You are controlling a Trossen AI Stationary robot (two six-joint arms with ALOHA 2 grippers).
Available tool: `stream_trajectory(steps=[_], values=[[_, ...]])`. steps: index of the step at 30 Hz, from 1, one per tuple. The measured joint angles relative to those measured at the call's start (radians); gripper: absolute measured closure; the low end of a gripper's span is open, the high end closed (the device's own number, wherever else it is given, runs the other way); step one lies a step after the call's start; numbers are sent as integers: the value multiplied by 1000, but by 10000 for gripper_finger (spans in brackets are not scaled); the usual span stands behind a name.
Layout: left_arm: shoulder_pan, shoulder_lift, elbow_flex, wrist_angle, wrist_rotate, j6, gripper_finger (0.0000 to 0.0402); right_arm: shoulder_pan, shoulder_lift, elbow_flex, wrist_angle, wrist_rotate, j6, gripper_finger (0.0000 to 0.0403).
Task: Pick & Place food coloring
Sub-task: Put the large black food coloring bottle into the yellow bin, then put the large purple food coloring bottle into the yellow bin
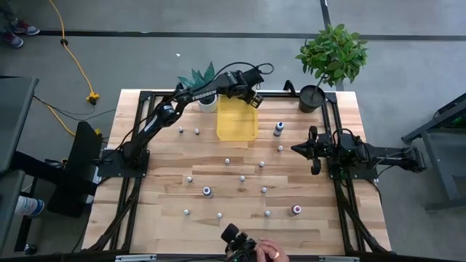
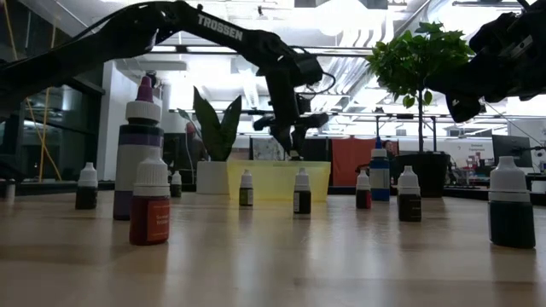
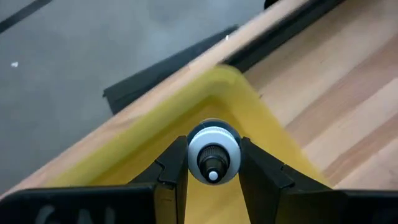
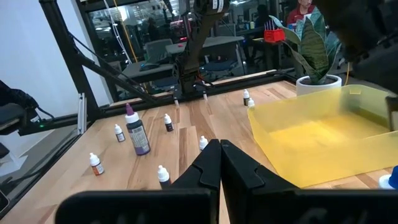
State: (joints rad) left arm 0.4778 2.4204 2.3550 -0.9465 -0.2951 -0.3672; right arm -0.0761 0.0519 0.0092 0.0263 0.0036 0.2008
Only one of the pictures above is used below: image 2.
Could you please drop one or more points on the small bottle with green label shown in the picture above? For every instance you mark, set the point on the small bottle with green label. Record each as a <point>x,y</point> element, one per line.
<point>246,197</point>

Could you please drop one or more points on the small dark red coloring bottle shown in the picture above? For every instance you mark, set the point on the small dark red coloring bottle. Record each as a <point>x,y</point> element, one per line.
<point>362,199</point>

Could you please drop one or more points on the yellow translucent plastic bin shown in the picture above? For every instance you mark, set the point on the yellow translucent plastic bin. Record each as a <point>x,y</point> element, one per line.
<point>273,181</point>

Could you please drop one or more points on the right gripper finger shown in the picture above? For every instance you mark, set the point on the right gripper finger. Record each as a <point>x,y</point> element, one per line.
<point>482,51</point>
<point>469,90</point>

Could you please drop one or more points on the long ceiling light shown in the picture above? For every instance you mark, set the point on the long ceiling light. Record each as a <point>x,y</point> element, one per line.
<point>164,48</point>
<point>209,49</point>

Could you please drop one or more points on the black aluminium frame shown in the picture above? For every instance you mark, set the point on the black aluminium frame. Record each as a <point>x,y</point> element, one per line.
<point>51,186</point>

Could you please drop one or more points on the green snake plant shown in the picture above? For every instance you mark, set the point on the green snake plant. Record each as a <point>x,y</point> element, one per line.
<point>213,132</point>

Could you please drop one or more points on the small dark food coloring bottle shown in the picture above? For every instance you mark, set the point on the small dark food coloring bottle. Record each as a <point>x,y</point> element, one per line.
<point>409,208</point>
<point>86,198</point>
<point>512,226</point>
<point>176,189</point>

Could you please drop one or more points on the person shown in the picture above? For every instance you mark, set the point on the person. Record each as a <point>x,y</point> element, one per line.
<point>192,140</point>
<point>392,149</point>

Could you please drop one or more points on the small red bottle orange label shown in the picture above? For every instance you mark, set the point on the small red bottle orange label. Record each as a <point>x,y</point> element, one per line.
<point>145,221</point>

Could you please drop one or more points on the white plant pot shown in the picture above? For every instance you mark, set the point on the white plant pot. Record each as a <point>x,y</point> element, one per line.
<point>211,177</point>

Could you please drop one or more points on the black plant pot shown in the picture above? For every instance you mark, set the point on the black plant pot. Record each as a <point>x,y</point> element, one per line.
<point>431,175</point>

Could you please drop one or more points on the large purple food coloring bottle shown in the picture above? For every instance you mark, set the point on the large purple food coloring bottle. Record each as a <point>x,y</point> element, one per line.
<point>136,145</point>

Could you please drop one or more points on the small black bottle white label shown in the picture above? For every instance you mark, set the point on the small black bottle white label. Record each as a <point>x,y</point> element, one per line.
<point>303,202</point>

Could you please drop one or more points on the leafy green small tree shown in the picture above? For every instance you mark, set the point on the leafy green small tree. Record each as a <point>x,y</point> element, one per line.
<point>409,59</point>

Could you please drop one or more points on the large blue food coloring bottle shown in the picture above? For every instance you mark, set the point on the large blue food coloring bottle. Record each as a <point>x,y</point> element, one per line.
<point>379,179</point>

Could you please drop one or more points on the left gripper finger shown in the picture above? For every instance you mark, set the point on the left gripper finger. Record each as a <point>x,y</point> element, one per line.
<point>300,135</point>
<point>282,135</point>

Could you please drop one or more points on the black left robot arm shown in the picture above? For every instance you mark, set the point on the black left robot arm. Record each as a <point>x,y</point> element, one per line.
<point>222,30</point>

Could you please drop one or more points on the black computer monitor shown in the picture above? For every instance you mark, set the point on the black computer monitor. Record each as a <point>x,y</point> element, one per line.
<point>512,149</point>
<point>172,147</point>

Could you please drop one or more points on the orange partition panel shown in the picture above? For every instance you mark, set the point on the orange partition panel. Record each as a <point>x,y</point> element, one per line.
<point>347,162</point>

